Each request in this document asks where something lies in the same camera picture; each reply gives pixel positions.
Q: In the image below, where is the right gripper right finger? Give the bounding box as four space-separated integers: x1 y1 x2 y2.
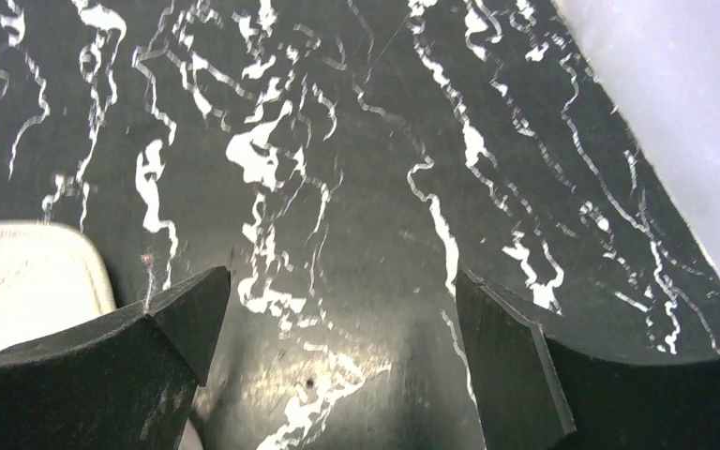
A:
456 271 720 449

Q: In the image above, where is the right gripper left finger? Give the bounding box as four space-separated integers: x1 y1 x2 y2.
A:
0 266 231 449

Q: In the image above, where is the silver mesh eraser pad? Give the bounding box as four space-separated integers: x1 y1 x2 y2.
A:
0 221 202 449

